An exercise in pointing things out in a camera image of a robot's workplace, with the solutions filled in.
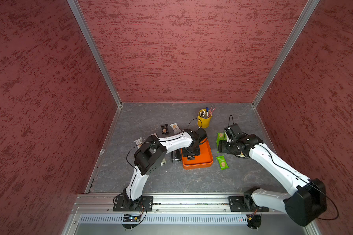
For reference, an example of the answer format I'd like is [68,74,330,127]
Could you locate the orange plastic storage box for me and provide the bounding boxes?
[180,138,213,170]

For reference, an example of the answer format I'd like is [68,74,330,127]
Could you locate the black cookie packet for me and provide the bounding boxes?
[160,124,169,135]

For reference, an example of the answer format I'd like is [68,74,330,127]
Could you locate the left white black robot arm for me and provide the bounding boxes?
[123,128,207,207]

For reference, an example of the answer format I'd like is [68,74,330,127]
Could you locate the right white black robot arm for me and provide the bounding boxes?
[218,134,327,227]

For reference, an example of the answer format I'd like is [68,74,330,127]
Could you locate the black stapler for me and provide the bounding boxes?
[171,150,182,162]

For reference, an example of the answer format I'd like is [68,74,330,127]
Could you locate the yellow pen holder bucket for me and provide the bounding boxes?
[197,107,211,128]

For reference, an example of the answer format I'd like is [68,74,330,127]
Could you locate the pens in bucket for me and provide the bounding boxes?
[199,106,216,118]

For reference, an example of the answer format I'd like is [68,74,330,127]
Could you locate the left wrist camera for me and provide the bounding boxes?
[194,128,207,144]

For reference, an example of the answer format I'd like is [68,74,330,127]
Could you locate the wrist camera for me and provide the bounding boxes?
[225,123,246,143]
[194,128,207,144]

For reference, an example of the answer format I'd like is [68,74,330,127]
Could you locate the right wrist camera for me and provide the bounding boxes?
[225,123,246,143]

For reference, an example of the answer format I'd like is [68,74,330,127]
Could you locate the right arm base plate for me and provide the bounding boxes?
[228,196,270,213]

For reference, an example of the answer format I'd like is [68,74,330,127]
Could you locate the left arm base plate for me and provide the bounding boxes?
[113,195,154,212]

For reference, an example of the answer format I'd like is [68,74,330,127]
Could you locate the aluminium frame rail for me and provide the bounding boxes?
[72,193,283,215]

